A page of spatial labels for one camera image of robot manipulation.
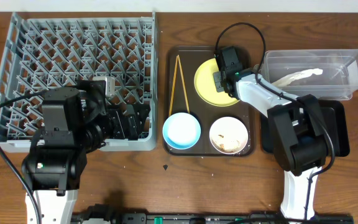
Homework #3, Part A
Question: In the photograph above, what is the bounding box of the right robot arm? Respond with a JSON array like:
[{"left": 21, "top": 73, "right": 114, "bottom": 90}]
[{"left": 213, "top": 47, "right": 335, "bottom": 222}]

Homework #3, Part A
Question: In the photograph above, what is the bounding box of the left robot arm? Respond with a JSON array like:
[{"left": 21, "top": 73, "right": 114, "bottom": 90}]
[{"left": 22, "top": 80, "right": 150, "bottom": 223}]

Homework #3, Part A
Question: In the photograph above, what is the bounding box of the white wrapper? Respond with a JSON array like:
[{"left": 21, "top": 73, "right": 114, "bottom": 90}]
[{"left": 272, "top": 68, "right": 323, "bottom": 87}]

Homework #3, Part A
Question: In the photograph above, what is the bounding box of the yellow round plate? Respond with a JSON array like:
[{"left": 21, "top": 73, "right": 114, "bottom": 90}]
[{"left": 194, "top": 58, "right": 239, "bottom": 107}]

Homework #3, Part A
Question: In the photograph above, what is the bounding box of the grey dishwasher rack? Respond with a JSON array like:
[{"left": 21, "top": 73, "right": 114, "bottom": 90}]
[{"left": 0, "top": 14, "right": 158, "bottom": 152}]

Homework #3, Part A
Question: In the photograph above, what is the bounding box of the light blue bowl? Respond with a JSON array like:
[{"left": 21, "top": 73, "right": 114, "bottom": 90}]
[{"left": 162, "top": 113, "right": 201, "bottom": 150}]

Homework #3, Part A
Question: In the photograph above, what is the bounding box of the dark brown serving tray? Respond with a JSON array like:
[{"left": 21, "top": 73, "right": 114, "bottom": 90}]
[{"left": 162, "top": 45, "right": 255, "bottom": 157}]

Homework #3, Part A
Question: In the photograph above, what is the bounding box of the black plastic tray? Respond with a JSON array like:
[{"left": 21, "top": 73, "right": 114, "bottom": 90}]
[{"left": 260, "top": 100, "right": 350, "bottom": 157}]

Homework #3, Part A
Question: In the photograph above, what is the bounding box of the white bowl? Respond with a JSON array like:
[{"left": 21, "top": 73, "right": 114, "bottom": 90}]
[{"left": 209, "top": 116, "right": 249, "bottom": 155}]

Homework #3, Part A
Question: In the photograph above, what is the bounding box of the wooden chopstick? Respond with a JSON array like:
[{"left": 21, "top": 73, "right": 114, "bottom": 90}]
[
  {"left": 177, "top": 55, "right": 190, "bottom": 114},
  {"left": 168, "top": 55, "right": 179, "bottom": 117}
]

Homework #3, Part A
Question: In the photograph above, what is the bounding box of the clear plastic bin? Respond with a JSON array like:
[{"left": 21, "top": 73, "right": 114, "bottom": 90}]
[{"left": 260, "top": 49, "right": 358, "bottom": 100}]

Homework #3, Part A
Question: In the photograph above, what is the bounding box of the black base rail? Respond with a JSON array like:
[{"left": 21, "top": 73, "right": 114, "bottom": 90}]
[{"left": 70, "top": 204, "right": 354, "bottom": 224}]

